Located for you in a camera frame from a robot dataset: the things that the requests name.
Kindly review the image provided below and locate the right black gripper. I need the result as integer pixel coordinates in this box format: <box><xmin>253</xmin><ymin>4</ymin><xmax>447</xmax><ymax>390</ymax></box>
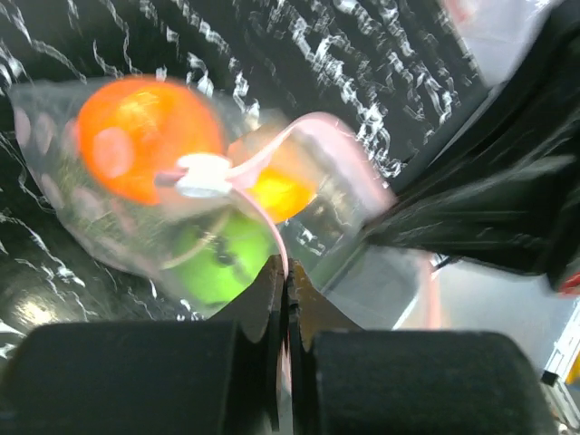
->
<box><xmin>363</xmin><ymin>19</ymin><xmax>579</xmax><ymax>294</ymax></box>

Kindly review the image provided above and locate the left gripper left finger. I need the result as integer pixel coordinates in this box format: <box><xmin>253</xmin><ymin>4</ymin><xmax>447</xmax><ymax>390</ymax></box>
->
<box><xmin>1</xmin><ymin>256</ymin><xmax>284</xmax><ymax>434</ymax></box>

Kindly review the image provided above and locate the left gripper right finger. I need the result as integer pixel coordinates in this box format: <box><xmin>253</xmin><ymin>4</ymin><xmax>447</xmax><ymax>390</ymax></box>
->
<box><xmin>289</xmin><ymin>262</ymin><xmax>556</xmax><ymax>434</ymax></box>

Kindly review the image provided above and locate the green striped watermelon toy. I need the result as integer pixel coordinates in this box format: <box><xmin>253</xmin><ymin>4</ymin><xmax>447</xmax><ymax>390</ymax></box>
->
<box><xmin>169</xmin><ymin>211</ymin><xmax>275</xmax><ymax>305</ymax></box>

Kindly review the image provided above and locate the clear zip top bag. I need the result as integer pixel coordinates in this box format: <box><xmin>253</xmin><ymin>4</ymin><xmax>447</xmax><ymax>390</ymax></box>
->
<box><xmin>8</xmin><ymin>78</ymin><xmax>442</xmax><ymax>329</ymax></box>

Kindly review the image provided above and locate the orange fruit toy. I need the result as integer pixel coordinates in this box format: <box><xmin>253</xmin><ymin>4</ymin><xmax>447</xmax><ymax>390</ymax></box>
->
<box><xmin>77</xmin><ymin>77</ymin><xmax>225</xmax><ymax>206</ymax></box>

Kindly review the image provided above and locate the green netted melon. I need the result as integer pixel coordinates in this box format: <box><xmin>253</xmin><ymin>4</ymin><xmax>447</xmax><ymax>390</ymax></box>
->
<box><xmin>38</xmin><ymin>153</ymin><xmax>177</xmax><ymax>276</ymax></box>

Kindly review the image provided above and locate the black marble pattern mat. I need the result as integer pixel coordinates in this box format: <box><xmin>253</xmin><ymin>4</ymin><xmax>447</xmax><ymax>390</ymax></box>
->
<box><xmin>1</xmin><ymin>1</ymin><xmax>483</xmax><ymax>359</ymax></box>

